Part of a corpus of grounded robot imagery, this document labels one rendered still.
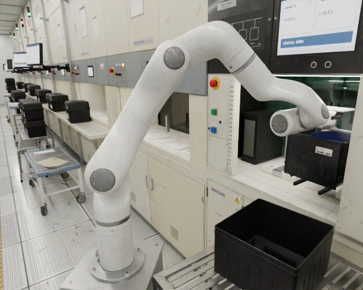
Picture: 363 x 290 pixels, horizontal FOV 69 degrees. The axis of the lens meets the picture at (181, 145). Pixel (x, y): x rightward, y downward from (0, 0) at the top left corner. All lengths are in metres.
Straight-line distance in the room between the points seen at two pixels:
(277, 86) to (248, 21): 0.50
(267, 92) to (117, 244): 0.68
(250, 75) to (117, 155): 0.45
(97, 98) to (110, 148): 3.39
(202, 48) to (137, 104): 0.25
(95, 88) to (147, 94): 3.39
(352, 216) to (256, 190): 0.45
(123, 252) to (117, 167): 0.32
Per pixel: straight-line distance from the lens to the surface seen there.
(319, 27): 1.09
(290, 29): 1.15
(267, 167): 1.50
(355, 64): 1.02
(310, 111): 0.86
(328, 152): 1.08
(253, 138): 1.59
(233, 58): 0.81
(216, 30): 0.81
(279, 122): 0.90
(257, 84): 0.84
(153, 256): 1.06
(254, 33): 1.25
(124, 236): 0.94
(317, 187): 1.38
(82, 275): 1.04
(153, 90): 0.75
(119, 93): 2.64
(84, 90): 4.09
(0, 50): 14.29
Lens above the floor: 1.42
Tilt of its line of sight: 16 degrees down
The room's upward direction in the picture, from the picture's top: 1 degrees counter-clockwise
